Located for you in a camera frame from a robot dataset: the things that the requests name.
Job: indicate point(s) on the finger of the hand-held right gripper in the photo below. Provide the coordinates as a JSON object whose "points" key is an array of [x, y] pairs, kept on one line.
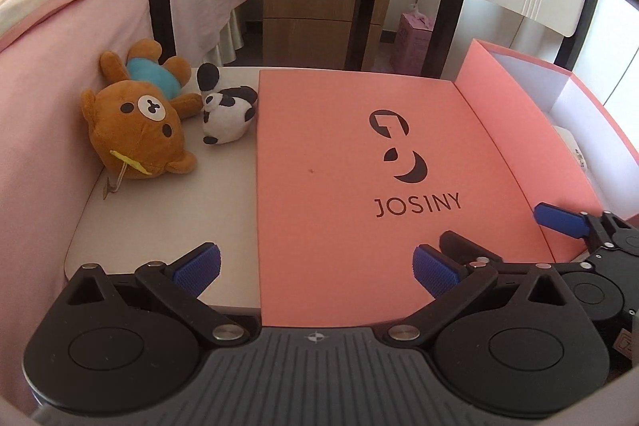
{"points": [[559, 219], [467, 249]]}

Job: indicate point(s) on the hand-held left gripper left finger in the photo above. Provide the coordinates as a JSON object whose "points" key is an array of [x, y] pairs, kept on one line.
{"points": [[197, 269]]}

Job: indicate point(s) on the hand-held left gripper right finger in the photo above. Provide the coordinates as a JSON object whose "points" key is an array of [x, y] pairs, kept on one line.
{"points": [[435, 271]]}

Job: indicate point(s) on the pink Josiny shoe box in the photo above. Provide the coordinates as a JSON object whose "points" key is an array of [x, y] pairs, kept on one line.
{"points": [[324, 206]]}

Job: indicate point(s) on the white packing paper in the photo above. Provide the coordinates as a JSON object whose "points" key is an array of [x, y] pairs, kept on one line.
{"points": [[574, 151]]}

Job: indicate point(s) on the black and white panda plush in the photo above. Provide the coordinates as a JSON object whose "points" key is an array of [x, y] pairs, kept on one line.
{"points": [[224, 116]]}

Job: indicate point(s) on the brown teddy bear plush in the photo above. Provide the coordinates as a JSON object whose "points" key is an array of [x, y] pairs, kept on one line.
{"points": [[142, 121]]}

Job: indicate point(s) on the pink carton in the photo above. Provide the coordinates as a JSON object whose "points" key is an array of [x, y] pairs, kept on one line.
{"points": [[412, 41]]}

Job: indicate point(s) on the cream bed skirt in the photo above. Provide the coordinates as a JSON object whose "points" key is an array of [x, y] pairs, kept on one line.
{"points": [[224, 36]]}

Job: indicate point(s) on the pink bed cover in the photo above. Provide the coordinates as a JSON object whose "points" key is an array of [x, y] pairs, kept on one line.
{"points": [[45, 71]]}

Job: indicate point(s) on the wooden drawer cabinet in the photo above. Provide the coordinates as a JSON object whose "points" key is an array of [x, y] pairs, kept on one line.
{"points": [[309, 2]]}

